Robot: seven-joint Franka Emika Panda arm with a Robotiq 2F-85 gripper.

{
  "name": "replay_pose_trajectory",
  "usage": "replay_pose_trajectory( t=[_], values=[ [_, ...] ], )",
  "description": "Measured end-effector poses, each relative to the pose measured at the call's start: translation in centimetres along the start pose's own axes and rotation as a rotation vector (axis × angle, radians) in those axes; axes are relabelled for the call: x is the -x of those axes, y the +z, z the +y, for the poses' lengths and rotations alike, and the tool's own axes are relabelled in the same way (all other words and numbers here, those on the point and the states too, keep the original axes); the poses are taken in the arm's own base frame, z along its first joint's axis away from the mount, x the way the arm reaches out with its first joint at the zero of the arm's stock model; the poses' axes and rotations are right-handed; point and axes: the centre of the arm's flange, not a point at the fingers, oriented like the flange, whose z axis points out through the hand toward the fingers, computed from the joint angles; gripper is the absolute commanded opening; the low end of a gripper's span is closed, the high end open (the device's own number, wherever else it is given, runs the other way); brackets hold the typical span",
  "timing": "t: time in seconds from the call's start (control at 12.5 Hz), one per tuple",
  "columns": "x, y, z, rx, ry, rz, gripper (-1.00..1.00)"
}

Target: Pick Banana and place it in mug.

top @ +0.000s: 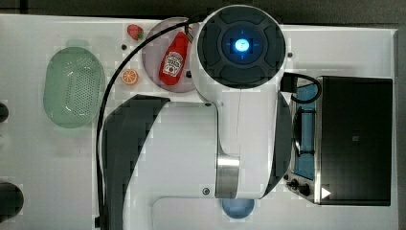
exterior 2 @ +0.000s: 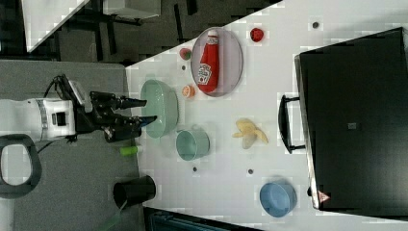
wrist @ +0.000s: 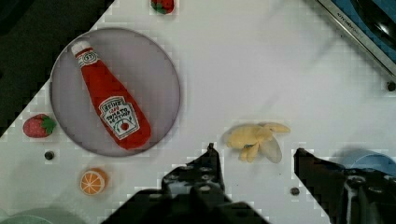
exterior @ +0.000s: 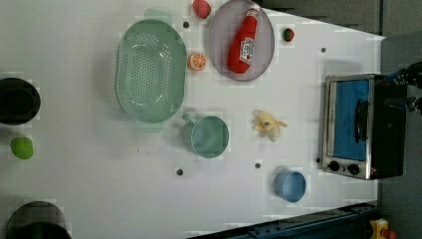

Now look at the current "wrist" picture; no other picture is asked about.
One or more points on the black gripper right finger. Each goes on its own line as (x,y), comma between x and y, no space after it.
(347,195)

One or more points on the red plush ketchup bottle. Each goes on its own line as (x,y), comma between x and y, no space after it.
(115,106)

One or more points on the orange slice toy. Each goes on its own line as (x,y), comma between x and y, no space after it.
(93,181)

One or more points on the blue bowl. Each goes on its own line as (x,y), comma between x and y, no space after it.
(367,159)

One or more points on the grey round plate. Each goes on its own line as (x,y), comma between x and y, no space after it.
(144,68)

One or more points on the yellow plush banana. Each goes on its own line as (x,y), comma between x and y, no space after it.
(253,139)

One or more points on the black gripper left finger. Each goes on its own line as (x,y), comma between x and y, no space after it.
(203,171)

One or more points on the light red plush strawberry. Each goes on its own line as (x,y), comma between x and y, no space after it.
(39,126)

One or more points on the green mug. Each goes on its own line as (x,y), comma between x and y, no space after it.
(41,216)

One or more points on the dark red plush strawberry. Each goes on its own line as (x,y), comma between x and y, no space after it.
(163,6)

